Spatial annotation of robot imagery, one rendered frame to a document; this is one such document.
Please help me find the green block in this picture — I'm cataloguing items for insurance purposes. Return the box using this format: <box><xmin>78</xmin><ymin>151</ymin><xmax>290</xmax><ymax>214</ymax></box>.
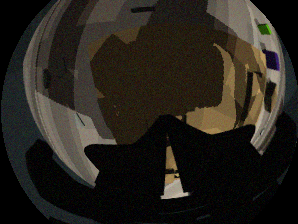
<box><xmin>258</xmin><ymin>23</ymin><xmax>271</xmax><ymax>35</ymax></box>

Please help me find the tan block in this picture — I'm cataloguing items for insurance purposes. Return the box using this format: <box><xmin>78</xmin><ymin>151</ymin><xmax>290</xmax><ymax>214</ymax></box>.
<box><xmin>263</xmin><ymin>81</ymin><xmax>278</xmax><ymax>113</ymax></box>

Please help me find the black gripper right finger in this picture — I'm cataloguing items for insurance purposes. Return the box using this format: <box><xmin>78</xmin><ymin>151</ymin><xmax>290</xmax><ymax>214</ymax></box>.
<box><xmin>165</xmin><ymin>115</ymin><xmax>257</xmax><ymax>193</ymax></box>

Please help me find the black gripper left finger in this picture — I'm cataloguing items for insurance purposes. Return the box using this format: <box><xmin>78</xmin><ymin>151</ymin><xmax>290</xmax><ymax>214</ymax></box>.
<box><xmin>84</xmin><ymin>116</ymin><xmax>168</xmax><ymax>196</ymax></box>

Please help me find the purple cube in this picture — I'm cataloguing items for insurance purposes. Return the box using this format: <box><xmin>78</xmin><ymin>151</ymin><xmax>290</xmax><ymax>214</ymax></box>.
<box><xmin>262</xmin><ymin>49</ymin><xmax>281</xmax><ymax>71</ymax></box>

